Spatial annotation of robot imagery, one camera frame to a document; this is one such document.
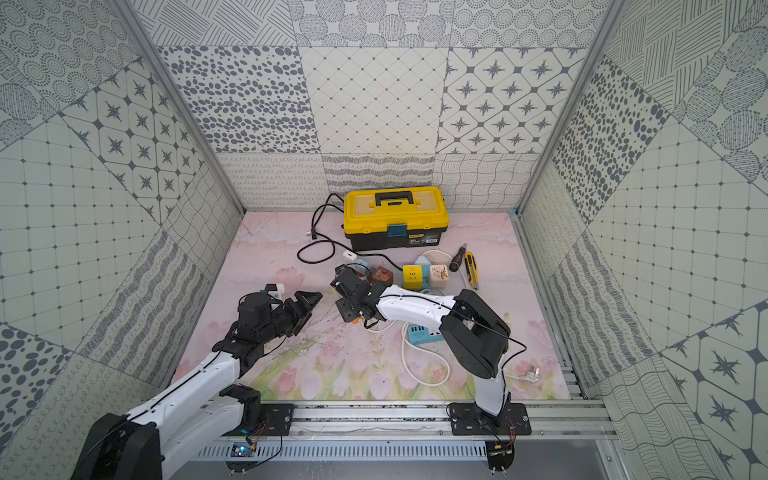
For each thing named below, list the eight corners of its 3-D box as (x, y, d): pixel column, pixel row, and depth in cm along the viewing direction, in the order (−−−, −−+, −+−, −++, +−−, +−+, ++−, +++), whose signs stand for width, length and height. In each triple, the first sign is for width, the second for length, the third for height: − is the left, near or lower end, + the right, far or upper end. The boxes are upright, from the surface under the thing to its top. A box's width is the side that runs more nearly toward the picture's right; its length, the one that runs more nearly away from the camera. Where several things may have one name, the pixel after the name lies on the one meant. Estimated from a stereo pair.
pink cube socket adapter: (429, 293, 98) (432, 279, 92) (428, 278, 102) (430, 264, 95) (445, 293, 98) (449, 279, 92) (443, 278, 102) (447, 264, 95)
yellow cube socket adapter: (402, 295, 98) (403, 281, 92) (402, 279, 103) (403, 264, 96) (421, 295, 98) (423, 281, 92) (420, 279, 103) (422, 264, 96)
